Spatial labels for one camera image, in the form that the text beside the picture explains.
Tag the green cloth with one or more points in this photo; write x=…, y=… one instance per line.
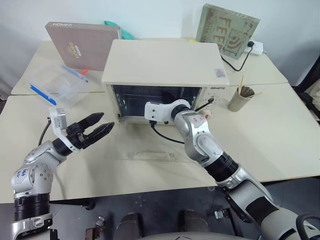
x=125, y=33

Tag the thin wooden stick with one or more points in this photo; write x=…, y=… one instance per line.
x=241, y=85
x=257, y=93

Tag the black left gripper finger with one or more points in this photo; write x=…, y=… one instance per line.
x=169, y=98

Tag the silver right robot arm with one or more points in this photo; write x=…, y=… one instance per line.
x=200, y=140

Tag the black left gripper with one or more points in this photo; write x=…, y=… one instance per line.
x=76, y=135

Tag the black chair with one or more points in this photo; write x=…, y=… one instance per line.
x=310, y=100

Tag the small metal clamp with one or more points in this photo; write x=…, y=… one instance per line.
x=220, y=215
x=96, y=228

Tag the brown paper cup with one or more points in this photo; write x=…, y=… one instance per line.
x=240, y=101

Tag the silver black robot body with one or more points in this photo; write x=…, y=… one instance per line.
x=190, y=236

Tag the glass toaster oven door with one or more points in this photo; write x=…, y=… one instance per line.
x=152, y=155

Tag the white power strip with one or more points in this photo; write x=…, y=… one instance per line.
x=257, y=49

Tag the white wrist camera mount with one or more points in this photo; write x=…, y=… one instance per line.
x=158, y=112
x=58, y=120

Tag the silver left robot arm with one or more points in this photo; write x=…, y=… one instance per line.
x=32, y=175

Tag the cream toaster oven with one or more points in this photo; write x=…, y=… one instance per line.
x=162, y=62

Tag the small orange red item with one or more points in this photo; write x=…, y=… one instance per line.
x=85, y=71

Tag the black table leg foot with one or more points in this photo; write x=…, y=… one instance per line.
x=90, y=204

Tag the thick brown book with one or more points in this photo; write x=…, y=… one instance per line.
x=85, y=45

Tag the clear plastic box blue clips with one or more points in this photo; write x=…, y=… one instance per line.
x=50, y=77

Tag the grey green book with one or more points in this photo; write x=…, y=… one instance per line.
x=225, y=27

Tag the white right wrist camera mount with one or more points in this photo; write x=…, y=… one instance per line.
x=158, y=112

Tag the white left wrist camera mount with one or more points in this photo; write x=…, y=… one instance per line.
x=58, y=120

